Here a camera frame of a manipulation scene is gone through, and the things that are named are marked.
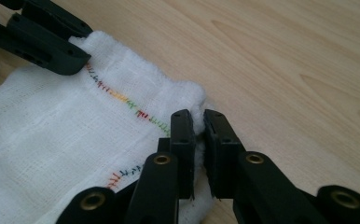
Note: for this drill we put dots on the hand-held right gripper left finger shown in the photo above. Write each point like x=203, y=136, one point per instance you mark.
x=182, y=149

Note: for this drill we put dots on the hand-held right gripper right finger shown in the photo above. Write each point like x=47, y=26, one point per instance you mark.
x=221, y=155

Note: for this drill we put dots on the white gauze cloth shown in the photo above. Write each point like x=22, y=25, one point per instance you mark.
x=60, y=130

